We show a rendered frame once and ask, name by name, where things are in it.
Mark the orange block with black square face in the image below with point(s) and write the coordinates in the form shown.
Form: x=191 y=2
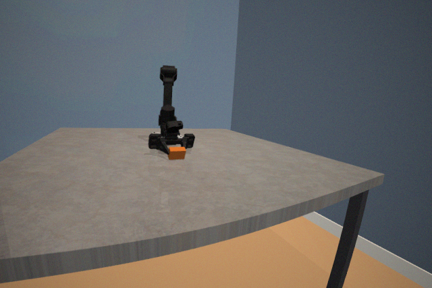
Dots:
x=176 y=153

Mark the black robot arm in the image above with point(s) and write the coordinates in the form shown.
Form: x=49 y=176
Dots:
x=167 y=116

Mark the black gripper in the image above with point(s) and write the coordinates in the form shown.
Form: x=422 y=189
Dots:
x=155 y=141

